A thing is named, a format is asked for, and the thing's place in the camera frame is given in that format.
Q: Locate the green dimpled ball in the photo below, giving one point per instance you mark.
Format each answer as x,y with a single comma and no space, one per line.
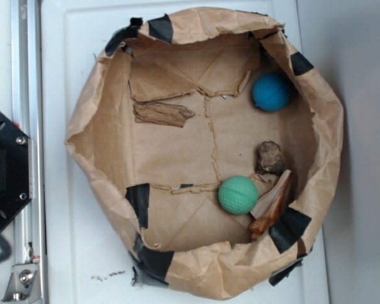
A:
238,195

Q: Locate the aluminium frame rail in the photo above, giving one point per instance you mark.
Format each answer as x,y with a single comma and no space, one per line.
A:
30,223

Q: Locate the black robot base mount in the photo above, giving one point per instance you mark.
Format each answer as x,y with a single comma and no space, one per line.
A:
14,171

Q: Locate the brown conch seashell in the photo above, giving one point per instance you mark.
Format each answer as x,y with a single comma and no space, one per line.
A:
268,209

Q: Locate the brown paper bag tray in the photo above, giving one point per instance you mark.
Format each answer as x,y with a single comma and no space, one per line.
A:
158,184

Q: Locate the brown bark piece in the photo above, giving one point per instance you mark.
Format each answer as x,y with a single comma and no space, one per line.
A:
162,113

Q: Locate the blue dimpled ball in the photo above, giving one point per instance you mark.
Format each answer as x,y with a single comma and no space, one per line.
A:
272,92

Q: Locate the brown rock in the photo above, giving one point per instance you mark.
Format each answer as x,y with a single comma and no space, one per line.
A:
269,159

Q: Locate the metal corner bracket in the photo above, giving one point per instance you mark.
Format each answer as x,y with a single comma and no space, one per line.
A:
23,286

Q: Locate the white plastic tray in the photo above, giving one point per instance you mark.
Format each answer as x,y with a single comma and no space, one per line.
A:
87,261

